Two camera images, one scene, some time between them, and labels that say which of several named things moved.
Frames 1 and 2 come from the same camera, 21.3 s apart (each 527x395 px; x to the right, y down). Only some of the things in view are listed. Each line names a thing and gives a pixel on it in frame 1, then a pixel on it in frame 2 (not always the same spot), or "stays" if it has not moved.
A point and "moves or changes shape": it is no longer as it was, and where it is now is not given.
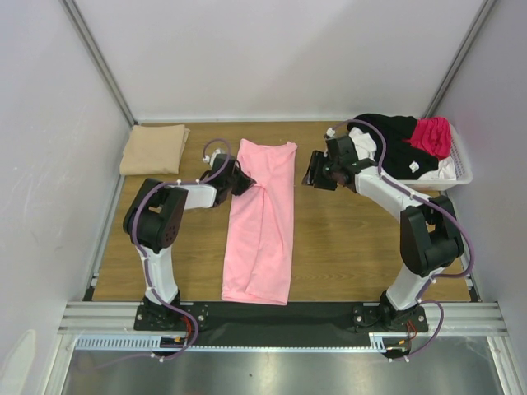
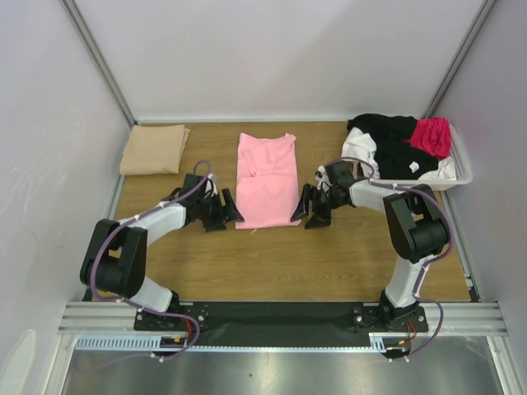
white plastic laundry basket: (463, 169) stays
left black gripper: (246, 182) -> (229, 214)
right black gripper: (319, 172) -> (319, 202)
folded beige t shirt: (153, 149) stays
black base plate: (281, 324) stays
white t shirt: (366, 147) stays
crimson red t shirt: (433, 135) stays
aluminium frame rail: (444, 318) stays
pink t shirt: (258, 262) moves or changes shape
